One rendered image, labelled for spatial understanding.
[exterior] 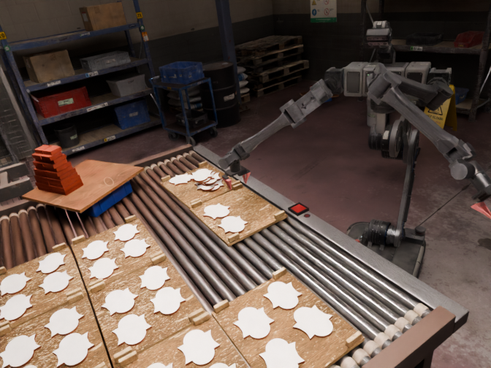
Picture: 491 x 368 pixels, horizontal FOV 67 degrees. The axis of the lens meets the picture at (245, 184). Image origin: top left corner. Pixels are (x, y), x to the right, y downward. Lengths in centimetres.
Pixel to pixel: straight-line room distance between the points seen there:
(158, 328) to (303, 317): 52
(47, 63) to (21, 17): 81
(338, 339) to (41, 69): 512
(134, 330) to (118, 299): 19
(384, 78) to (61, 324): 151
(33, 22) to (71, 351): 533
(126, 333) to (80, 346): 16
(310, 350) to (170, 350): 46
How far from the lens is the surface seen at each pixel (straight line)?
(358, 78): 206
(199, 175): 222
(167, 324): 146
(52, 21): 639
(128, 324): 150
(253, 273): 159
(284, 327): 137
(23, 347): 164
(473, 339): 270
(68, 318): 164
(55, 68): 581
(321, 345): 132
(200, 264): 168
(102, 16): 590
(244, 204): 199
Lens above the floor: 199
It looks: 29 degrees down
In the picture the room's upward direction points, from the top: 8 degrees counter-clockwise
